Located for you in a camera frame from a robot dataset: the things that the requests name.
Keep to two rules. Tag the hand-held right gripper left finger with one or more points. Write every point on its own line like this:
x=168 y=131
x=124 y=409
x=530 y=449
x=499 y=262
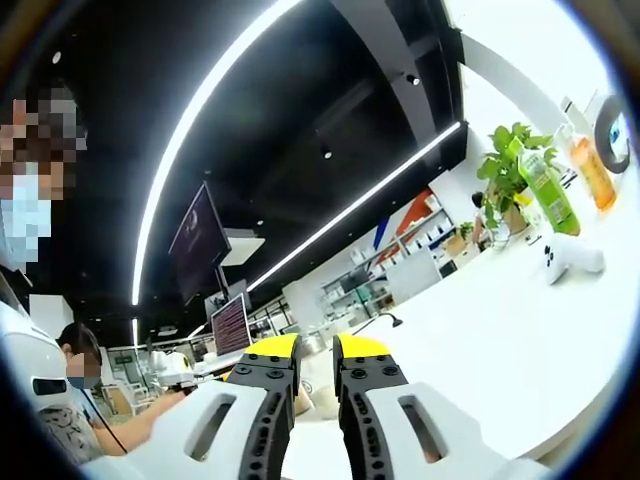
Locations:
x=165 y=455

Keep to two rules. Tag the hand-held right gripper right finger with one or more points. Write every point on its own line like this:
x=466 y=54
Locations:
x=465 y=440

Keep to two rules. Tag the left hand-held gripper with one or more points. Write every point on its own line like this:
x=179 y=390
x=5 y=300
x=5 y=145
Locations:
x=172 y=370

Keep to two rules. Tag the glass seasoning bottle metal lid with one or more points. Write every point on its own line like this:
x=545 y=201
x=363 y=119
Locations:
x=320 y=400

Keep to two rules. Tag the green drink bottle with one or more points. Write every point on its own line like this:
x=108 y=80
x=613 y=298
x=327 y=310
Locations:
x=550 y=200

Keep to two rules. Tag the orange drink bottle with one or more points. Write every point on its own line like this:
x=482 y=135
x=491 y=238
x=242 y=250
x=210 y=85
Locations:
x=597 y=175

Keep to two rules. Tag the short ceiling light strip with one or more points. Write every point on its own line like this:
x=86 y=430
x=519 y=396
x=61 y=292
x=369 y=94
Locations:
x=135 y=330

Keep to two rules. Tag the open laptop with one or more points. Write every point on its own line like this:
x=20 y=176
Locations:
x=230 y=325

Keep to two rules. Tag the small black monitor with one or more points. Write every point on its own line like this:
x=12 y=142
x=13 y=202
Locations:
x=236 y=290

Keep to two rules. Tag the person's patterned grey shirt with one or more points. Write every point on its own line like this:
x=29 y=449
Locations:
x=65 y=430

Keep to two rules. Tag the hanging black monitor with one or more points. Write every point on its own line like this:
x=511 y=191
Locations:
x=200 y=245

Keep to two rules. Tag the ceiling air conditioner unit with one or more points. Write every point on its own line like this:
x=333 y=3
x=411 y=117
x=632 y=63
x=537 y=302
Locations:
x=245 y=247

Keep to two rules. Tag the white chest-worn device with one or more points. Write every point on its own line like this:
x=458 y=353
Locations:
x=30 y=360

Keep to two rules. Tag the grey partition panel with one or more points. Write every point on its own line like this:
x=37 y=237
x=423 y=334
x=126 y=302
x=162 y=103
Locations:
x=412 y=280

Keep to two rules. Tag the black monitor on stand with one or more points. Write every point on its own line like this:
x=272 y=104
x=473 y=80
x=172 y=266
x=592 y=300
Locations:
x=356 y=279

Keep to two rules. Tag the cardboard box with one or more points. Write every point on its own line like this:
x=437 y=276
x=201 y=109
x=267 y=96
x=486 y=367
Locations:
x=455 y=245

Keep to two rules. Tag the shelf with white boxes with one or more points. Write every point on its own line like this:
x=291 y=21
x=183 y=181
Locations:
x=425 y=235

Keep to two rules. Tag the small potted plant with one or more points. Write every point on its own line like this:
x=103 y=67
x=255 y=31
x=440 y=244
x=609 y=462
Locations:
x=466 y=229

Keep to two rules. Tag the white handheld controller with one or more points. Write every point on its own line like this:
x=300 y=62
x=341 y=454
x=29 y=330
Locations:
x=575 y=255

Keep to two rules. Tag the curved ceiling light strip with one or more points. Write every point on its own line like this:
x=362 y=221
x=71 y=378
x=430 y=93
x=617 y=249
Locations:
x=170 y=152

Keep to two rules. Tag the straight ceiling light strip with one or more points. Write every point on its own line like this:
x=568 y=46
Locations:
x=355 y=206

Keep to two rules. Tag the green potted plant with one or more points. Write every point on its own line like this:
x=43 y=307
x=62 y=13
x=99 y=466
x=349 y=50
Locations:
x=505 y=165

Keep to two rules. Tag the ceiling spotlight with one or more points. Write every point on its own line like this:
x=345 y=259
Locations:
x=414 y=79

